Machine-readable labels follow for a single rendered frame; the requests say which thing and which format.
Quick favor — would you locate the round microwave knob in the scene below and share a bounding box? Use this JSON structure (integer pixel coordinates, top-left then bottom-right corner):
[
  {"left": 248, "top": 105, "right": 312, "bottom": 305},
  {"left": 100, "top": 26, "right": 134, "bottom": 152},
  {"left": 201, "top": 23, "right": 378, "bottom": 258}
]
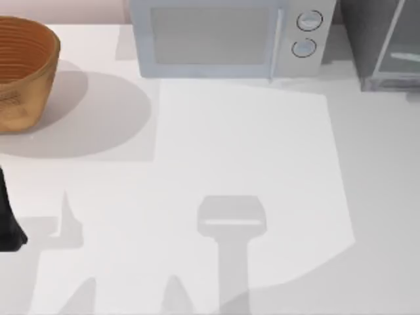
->
[
  {"left": 291, "top": 37, "right": 318, "bottom": 59},
  {"left": 296, "top": 10, "right": 324, "bottom": 33}
]

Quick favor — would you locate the grey cabinet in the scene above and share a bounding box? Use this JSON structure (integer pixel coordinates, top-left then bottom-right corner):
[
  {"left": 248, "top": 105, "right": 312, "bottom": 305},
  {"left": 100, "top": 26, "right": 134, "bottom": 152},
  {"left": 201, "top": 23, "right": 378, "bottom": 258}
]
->
[{"left": 339, "top": 0, "right": 420, "bottom": 93}]

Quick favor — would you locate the microwave door handle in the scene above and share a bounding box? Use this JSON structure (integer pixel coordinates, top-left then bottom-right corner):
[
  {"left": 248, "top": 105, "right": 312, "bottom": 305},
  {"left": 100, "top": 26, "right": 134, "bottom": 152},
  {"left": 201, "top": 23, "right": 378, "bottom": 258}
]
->
[{"left": 268, "top": 7, "right": 285, "bottom": 83}]

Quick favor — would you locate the glass cabinet door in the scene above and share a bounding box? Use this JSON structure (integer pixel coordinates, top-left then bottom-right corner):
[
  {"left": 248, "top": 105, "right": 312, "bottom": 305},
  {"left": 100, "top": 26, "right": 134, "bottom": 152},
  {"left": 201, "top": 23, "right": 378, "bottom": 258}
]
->
[{"left": 373, "top": 0, "right": 420, "bottom": 79}]

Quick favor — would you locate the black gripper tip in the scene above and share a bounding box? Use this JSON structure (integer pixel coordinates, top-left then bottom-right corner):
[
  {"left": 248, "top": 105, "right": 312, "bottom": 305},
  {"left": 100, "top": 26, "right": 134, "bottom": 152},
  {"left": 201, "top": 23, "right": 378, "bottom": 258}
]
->
[{"left": 0, "top": 166, "right": 29, "bottom": 253}]

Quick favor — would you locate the brown woven basket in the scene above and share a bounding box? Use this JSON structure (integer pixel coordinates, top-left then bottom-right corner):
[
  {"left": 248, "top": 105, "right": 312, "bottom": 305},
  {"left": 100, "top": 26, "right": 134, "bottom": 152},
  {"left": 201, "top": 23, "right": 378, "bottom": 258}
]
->
[{"left": 0, "top": 16, "right": 62, "bottom": 134}]

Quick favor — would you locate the microwave oven door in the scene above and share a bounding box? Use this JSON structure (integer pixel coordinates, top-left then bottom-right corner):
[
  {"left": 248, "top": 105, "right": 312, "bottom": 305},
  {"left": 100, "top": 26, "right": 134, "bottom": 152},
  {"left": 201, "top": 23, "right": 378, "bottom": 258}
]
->
[{"left": 127, "top": 0, "right": 285, "bottom": 79}]

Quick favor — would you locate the pale microwave oven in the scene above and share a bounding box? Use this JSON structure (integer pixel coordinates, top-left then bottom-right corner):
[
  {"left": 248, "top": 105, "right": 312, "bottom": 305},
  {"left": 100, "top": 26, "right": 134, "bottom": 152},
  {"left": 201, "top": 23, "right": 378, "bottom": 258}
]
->
[{"left": 126, "top": 0, "right": 339, "bottom": 82}]

